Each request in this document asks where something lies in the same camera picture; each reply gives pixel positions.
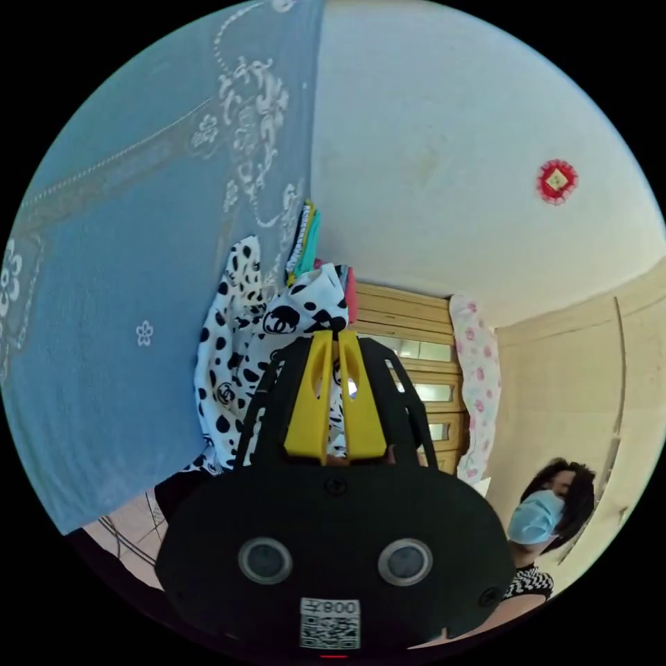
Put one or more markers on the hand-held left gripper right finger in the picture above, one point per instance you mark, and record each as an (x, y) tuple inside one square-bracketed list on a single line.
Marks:
[(364, 416)]

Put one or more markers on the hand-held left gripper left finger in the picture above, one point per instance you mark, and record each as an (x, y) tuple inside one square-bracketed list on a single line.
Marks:
[(307, 411)]

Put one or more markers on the white polka dot short sleeve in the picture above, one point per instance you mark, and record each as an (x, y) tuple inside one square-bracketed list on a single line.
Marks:
[(234, 333)]

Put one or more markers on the wooden cupboard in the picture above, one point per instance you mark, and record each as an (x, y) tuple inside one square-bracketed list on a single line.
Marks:
[(416, 354)]

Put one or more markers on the white floral cloth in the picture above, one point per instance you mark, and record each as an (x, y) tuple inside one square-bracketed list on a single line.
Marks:
[(478, 374)]

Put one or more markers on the pile of clothes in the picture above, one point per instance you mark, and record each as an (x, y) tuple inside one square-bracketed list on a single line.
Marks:
[(307, 239)]

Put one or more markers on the person's body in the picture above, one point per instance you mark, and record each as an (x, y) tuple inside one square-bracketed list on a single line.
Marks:
[(546, 520)]

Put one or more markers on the red round wall ornament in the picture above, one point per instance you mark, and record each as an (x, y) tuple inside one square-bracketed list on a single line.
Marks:
[(557, 181)]

